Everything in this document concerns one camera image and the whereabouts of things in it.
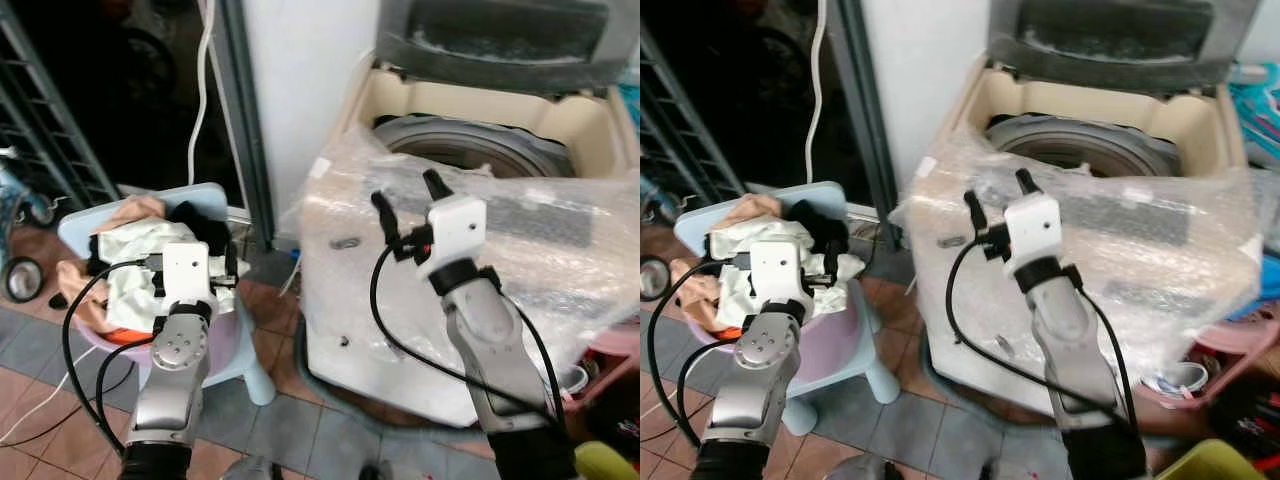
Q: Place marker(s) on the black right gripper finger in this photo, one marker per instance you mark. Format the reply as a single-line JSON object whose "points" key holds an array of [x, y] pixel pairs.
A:
{"points": [[383, 214], [434, 185], [975, 214], [1025, 183]]}

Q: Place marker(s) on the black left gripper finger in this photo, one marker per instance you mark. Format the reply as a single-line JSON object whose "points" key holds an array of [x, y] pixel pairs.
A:
{"points": [[233, 268], [830, 262]]}

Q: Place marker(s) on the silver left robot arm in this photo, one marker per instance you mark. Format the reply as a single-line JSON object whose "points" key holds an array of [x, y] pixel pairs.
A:
{"points": [[745, 370], [168, 370]]}

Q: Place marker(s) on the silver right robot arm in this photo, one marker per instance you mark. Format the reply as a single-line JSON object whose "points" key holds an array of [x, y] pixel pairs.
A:
{"points": [[1075, 350], [500, 350]]}

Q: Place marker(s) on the beige top-load washing machine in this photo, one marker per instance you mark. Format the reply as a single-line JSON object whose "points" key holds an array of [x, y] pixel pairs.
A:
{"points": [[560, 125], [1195, 125]]}

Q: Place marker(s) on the grey washing machine lid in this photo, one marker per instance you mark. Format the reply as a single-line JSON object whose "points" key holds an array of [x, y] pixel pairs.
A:
{"points": [[500, 40], [1110, 40]]}

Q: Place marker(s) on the pink plastic basin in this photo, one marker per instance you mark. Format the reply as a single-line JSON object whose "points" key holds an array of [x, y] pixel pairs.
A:
{"points": [[835, 340], [225, 315]]}

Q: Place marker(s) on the black garment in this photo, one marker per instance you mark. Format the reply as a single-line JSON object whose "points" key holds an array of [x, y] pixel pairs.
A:
{"points": [[200, 222], [820, 222]]}

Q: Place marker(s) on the light blue plastic stool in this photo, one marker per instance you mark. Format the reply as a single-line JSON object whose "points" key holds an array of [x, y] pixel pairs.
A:
{"points": [[860, 350], [245, 340]]}

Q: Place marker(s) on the pale green white garment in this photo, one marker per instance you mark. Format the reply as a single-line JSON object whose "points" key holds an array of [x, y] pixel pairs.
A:
{"points": [[735, 255], [135, 265]]}

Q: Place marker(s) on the peach garment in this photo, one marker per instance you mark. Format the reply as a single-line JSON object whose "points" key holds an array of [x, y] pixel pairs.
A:
{"points": [[755, 210], [135, 212]]}

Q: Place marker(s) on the clear bubble wrap sheet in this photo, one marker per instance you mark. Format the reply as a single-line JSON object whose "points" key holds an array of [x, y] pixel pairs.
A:
{"points": [[1170, 270], [570, 270]]}

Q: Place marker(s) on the blue child tricycle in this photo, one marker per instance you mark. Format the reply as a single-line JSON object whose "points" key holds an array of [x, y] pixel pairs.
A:
{"points": [[652, 275], [20, 270]]}

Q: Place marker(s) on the grey metal rack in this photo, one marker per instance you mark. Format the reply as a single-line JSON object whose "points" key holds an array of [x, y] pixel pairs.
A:
{"points": [[50, 130], [685, 130]]}

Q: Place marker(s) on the grey robot left foot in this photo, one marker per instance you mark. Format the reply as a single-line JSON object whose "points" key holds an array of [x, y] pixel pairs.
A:
{"points": [[862, 468], [250, 468]]}

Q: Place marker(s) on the white cup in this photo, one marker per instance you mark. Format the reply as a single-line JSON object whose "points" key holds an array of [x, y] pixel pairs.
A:
{"points": [[573, 380], [1182, 378]]}

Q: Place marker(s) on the pink plastic basket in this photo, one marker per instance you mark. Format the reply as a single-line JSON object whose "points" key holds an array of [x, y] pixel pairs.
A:
{"points": [[610, 345], [1240, 345]]}

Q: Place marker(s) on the teal plastic toy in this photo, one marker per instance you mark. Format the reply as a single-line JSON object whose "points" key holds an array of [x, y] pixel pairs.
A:
{"points": [[1255, 115]]}

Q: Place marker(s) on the yellow green plastic container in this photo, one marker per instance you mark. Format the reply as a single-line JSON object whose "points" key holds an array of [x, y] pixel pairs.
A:
{"points": [[1215, 462], [605, 462]]}

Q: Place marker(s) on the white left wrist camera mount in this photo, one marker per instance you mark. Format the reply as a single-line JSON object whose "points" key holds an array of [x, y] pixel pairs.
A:
{"points": [[777, 266], [186, 268]]}

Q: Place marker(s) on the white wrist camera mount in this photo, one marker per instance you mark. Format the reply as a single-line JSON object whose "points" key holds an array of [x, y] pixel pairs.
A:
{"points": [[1033, 225], [455, 228], [777, 266], [186, 268]]}

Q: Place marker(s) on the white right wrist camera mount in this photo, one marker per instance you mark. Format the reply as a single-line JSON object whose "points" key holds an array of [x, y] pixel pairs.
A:
{"points": [[455, 228], [1033, 225]]}

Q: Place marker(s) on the dark door frame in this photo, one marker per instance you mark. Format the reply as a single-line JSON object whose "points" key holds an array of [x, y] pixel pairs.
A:
{"points": [[245, 120], [860, 110]]}

